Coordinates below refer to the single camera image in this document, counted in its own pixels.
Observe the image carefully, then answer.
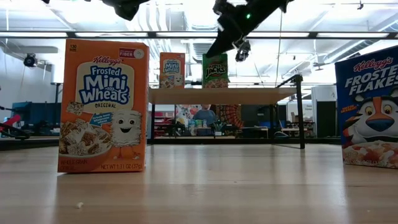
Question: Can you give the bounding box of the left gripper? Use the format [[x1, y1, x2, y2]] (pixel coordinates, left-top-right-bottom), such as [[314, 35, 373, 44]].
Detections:
[[102, 0, 150, 21]]

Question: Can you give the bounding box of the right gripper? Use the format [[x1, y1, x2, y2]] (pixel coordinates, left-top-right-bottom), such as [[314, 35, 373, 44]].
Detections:
[[205, 15, 249, 59]]

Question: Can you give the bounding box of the green Apple Jacks box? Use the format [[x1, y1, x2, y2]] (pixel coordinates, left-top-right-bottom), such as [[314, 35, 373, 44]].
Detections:
[[202, 53, 229, 89]]

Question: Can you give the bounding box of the orange Frosted Mini Wheats box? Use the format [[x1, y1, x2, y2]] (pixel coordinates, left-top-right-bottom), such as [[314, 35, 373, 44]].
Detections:
[[57, 38, 150, 174], [159, 52, 186, 89]]

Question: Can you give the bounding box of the blue Frosted Flakes box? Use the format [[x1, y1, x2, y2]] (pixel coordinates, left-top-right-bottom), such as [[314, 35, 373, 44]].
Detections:
[[335, 45, 398, 170]]

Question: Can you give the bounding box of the grey air vent grille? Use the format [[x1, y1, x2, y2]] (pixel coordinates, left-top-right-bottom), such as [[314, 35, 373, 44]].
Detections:
[[192, 42, 216, 62]]

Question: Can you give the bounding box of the orange mandala tapestry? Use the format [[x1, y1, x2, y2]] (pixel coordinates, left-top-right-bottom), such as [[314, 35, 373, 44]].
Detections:
[[217, 105, 244, 129]]

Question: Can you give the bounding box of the floral patterned cloth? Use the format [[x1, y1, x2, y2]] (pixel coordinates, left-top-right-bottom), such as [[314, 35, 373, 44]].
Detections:
[[175, 105, 200, 126]]

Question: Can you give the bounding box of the black computer monitor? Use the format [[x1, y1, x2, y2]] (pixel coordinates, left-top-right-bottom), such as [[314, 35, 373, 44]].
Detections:
[[241, 105, 272, 128]]

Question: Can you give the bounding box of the small potted plant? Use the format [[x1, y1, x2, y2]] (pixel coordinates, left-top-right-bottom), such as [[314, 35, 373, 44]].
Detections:
[[213, 119, 227, 137]]

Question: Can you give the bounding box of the red storage rack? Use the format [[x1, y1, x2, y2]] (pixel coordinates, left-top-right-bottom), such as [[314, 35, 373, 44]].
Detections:
[[154, 111, 175, 138]]

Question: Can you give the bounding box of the white cabinet with black panel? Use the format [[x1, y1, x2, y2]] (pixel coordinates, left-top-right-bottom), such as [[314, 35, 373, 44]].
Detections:
[[312, 85, 338, 138]]

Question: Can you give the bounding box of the LED light bar beam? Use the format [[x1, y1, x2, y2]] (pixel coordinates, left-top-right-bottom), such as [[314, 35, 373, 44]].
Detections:
[[0, 30, 398, 40]]

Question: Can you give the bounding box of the blue partition panel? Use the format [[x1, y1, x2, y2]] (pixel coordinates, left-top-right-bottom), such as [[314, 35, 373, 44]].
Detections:
[[11, 101, 62, 137]]

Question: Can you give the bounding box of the red and black device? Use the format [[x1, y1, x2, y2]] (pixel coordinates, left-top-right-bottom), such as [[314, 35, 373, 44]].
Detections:
[[0, 105, 31, 141]]

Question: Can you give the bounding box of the black dome camera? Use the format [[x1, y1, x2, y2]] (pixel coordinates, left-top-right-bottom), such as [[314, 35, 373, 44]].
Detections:
[[234, 39, 251, 63], [22, 53, 39, 69]]

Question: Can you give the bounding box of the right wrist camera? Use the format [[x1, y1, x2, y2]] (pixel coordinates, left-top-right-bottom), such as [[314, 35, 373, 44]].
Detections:
[[213, 0, 238, 16]]

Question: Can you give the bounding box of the round silver air duct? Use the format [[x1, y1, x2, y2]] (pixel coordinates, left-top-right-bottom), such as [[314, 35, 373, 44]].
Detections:
[[183, 0, 227, 32]]

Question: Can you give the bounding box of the wooden shelf with black frame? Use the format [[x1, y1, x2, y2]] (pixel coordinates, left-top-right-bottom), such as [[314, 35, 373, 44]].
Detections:
[[148, 73, 306, 150]]

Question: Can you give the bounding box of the white air duct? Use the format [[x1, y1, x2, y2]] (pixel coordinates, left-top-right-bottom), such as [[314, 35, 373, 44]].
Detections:
[[0, 45, 59, 55]]

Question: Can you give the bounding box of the black table edge rail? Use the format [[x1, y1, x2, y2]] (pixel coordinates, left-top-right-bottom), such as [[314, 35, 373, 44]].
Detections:
[[0, 136, 343, 152]]

